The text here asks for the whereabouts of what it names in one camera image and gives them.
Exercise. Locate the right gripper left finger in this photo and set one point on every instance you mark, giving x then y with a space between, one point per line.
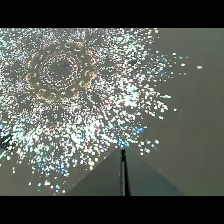
103 181

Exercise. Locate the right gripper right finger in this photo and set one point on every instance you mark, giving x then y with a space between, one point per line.
146 183

